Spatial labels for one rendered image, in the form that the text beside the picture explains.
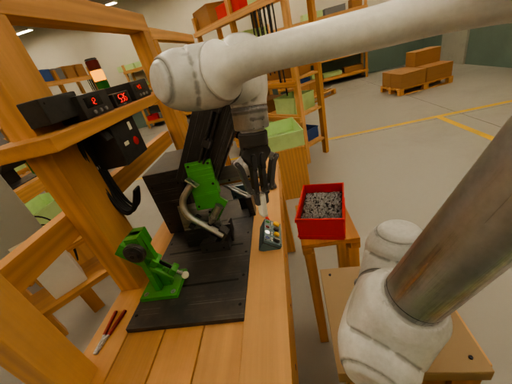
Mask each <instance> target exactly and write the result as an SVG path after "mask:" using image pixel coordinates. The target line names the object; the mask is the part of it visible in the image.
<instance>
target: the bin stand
mask: <svg viewBox="0 0 512 384"><path fill-rule="evenodd" d="M345 227H346V239H345V240H321V239H300V240H301V245H302V252H303V255H305V260H306V267H307V271H308V275H309V283H310V287H311V292H312V299H313V304H314V308H315V316H316V320H317V324H318V332H319V336H320V341H321V342H329V340H328V330H327V325H326V321H325V311H324V306H323V302H322V292H321V287H320V283H319V277H318V268H317V263H316V258H315V250H314V248H318V247H325V246H330V245H336V246H337V254H338V268H340V267H357V266H360V250H359V248H360V236H359V234H358V232H357V230H356V228H355V225H354V223H353V221H352V219H351V217H350V215H349V213H348V211H347V208H346V207H345Z"/></svg>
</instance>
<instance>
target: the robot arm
mask: <svg viewBox="0 0 512 384"><path fill-rule="evenodd" d="M510 23H512V0H391V1H388V2H384V3H381V4H378V5H374V6H370V7H368V8H362V9H360V10H356V11H351V12H348V13H345V14H340V15H337V16H334V17H330V18H326V19H322V20H319V21H314V22H311V23H308V24H303V25H299V26H297V27H291V28H289V29H286V30H280V31H277V32H274V33H271V34H266V35H264V36H260V37H256V36H255V35H254V34H250V33H246V32H236V33H232V34H229V35H227V36H226V37H225V38H224V41H222V40H219V39H212V40H208V41H204V42H200V43H193V44H188V45H184V47H177V48H171V49H169V50H166V51H164V52H162V53H160V54H158V55H157V56H156V57H155V58H154V60H153V62H152V64H151V67H150V70H149V77H150V82H151V86H152V90H153V91H154V93H155V96H156V97H157V98H158V99H159V100H160V101H161V102H162V103H163V104H164V105H165V106H167V107H170V108H172V109H175V110H181V111H188V112H189V111H201V110H211V109H216V108H220V107H224V106H226V105H230V107H231V113H232V119H233V125H234V130H235V131H237V132H240V133H239V134H238V140H239V146H240V153H239V158H238V159H237V160H236V161H233V162H232V164H233V165H234V166H235V168H236V169H237V170H238V173H239V176H240V178H241V180H242V183H243V185H244V187H245V190H246V192H247V193H249V194H250V195H252V194H254V203H255V205H257V206H258V210H259V214H260V215H261V216H263V217H267V216H268V213H267V203H269V198H268V194H269V193H270V189H273V188H274V180H275V172H276V164H277V159H278V158H279V154H278V153H275V152H272V151H271V150H270V147H269V145H268V136H267V130H265V129H264V128H266V127H269V119H268V112H267V93H268V83H267V73H271V72H276V71H279V70H282V69H288V68H292V67H297V66H303V65H307V64H311V63H315V62H321V61H325V60H329V59H336V58H340V57H344V56H350V55H354V54H358V53H365V52H369V51H372V50H378V49H382V48H386V47H389V46H394V45H398V44H402V43H407V42H411V41H414V40H420V39H424V38H427V37H434V36H437V35H441V34H448V33H452V32H457V31H461V30H470V29H475V28H480V27H488V26H494V25H499V24H510ZM262 104H263V105H262ZM257 105H258V106H257ZM267 158H269V161H268V168H267V173H266V161H267ZM243 161H244V162H245V164H246V165H247V166H248V169H249V172H250V178H251V184H250V182H249V180H248V176H247V175H246V172H245V170H244V168H243V167H242V166H243ZM257 170H258V173H257ZM258 174H259V179H260V186H261V190H260V189H259V183H258ZM511 267H512V115H511V116H510V117H509V119H508V120H507V122H506V123H505V124H504V125H503V126H502V127H501V129H500V130H499V132H498V133H497V135H496V136H495V137H494V138H493V140H492V141H491V142H490V143H489V145H488V146H487V148H486V149H485V150H484V152H483V153H482V154H481V155H480V156H479V158H478V159H477V160H476V162H475V163H474V165H473V166H472V167H471V168H470V169H469V171H468V172H467V173H466V175H465V176H464V178H463V179H462V180H461V181H460V182H459V184H458V185H457V186H456V188H455V189H454V191H453V192H452V193H451V194H450V195H449V197H448V198H447V199H446V201H445V202H444V204H443V205H442V206H441V208H439V210H438V211H437V213H436V214H435V215H434V217H433V218H432V219H431V221H430V222H429V223H428V224H427V226H426V227H425V228H424V230H423V229H422V228H420V227H418V226H417V225H415V224H414V223H412V222H409V221H405V220H401V219H391V220H387V221H385V222H382V223H380V224H379V225H377V226H376V227H375V228H374V229H373V230H372V231H371V233H370V234H369V235H368V237H367V239H366V243H365V251H364V253H363V259H362V263H361V266H360V272H359V276H358V278H357V279H355V281H354V288H353V289H352V291H351V294H350V296H349V298H348V301H347V304H346V306H345V308H344V312H343V315H342V318H341V323H340V325H339V329H338V352H339V357H340V361H341V364H342V366H343V368H344V370H345V373H346V374H347V376H348V377H349V378H350V379H351V380H352V381H353V382H354V383H355V384H422V382H423V378H424V373H425V372H427V371H428V369H429V368H430V366H431V364H432V363H433V361H434V360H435V358H436V357H437V355H438V353H439V352H440V351H441V350H442V349H443V347H444V346H445V344H446V343H447V342H448V340H449V339H450V338H451V335H452V333H453V321H452V318H451V314H452V313H453V312H455V311H456V310H457V309H458V308H459V307H460V306H462V305H463V304H464V303H466V302H467V301H469V300H470V299H471V298H472V297H473V296H475V295H476V294H477V293H479V292H480V291H481V290H483V289H484V288H485V287H486V286H487V285H489V284H490V283H491V282H493V281H494V280H496V279H497V278H498V277H499V276H500V275H502V274H503V273H504V272H506V271H507V270H508V269H510V268H511Z"/></svg>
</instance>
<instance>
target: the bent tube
mask: <svg viewBox="0 0 512 384"><path fill-rule="evenodd" d="M184 181H186V182H187V186H186V187H185V188H184V191H183V192H182V194H181V196H180V200H179V206H180V209H181V212H182V214H183V215H184V217H185V218H186V219H187V220H188V221H190V222H192V223H193V224H195V225H197V226H199V227H201V228H202V229H205V230H207V231H208V232H211V233H212V234H214V235H216V236H218V237H220V238H222V237H223V236H224V234H222V233H221V232H219V231H218V230H219V229H218V228H216V227H214V226H208V224H207V222H204V221H203V220H202V219H199V218H197V217H196V216H194V215H192V214H191V213H190V211H189V210H188V208H187V198H188V197H189V195H190V192H191V191H192V190H193V188H194V187H195V188H197V187H198V186H199V184H198V183H197V182H195V181H193V180H192V179H190V178H187V179H185V180H184Z"/></svg>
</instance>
